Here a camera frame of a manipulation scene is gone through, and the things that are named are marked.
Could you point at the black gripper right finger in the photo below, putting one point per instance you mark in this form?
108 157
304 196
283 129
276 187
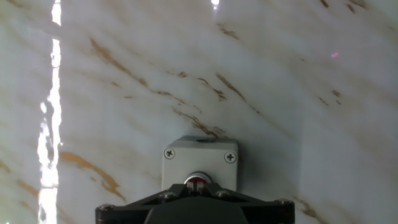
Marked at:
273 214

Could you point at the grey box with red button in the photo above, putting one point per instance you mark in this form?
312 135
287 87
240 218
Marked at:
199 158

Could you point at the marble pattern sheet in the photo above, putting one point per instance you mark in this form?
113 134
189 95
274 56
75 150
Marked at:
21 93
248 93

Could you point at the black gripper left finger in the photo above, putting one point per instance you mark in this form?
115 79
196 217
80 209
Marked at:
124 214

